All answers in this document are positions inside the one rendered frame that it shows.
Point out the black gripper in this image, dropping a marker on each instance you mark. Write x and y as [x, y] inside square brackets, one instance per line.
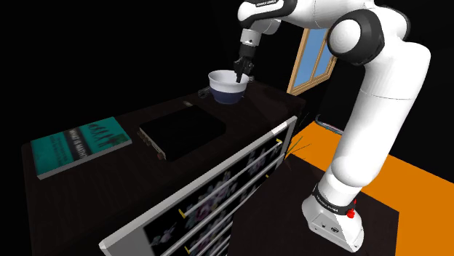
[246, 53]

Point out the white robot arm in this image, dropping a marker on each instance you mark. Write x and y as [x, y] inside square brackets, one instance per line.
[383, 92]

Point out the white and navy bowl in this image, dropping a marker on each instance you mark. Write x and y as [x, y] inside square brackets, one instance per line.
[227, 88]

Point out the wooden framed window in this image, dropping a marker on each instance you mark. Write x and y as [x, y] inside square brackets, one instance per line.
[312, 60]

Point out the black flat electronic box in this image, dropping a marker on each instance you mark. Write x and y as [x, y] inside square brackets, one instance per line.
[184, 133]

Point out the dark robot stand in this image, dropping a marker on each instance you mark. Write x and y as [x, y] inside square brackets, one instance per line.
[312, 227]

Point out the teal book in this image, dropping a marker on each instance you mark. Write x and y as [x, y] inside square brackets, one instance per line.
[78, 143]

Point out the dark chest of drawers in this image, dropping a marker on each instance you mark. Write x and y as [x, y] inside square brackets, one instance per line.
[106, 198]

